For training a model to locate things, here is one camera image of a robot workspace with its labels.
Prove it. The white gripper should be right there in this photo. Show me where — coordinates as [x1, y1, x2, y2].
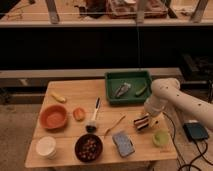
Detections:
[141, 99, 165, 127]

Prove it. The striped black white eraser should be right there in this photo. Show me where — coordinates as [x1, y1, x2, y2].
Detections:
[133, 115, 149, 131]

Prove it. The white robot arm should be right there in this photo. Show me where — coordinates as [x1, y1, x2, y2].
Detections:
[144, 78, 213, 131]

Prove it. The green cup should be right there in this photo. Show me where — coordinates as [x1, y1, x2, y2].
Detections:
[152, 130, 169, 147]

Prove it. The green cucumber toy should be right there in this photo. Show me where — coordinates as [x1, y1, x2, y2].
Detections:
[135, 84, 147, 97]

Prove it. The blue sponge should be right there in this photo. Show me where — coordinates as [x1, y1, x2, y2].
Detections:
[112, 131, 135, 157]

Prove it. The grey fish toy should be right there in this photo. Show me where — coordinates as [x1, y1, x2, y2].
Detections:
[115, 82, 131, 98]

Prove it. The green plastic tray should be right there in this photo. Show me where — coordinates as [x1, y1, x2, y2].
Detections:
[105, 71, 152, 105]

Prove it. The wooden spoon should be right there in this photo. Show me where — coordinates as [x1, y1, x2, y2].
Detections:
[104, 115, 126, 138]

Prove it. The black white brush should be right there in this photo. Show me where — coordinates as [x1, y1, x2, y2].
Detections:
[86, 98, 100, 133]

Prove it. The dark bowl with beans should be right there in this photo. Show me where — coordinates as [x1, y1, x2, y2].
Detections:
[75, 134, 103, 162]

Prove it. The small orange cup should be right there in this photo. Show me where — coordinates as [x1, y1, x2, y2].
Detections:
[73, 107, 86, 121]

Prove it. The yellow banana toy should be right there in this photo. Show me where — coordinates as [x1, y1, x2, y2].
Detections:
[51, 93, 67, 103]

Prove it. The orange bowl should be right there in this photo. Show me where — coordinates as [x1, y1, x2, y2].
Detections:
[39, 105, 68, 130]

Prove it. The black box with cables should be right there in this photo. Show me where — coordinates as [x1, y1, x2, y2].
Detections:
[183, 122, 209, 141]

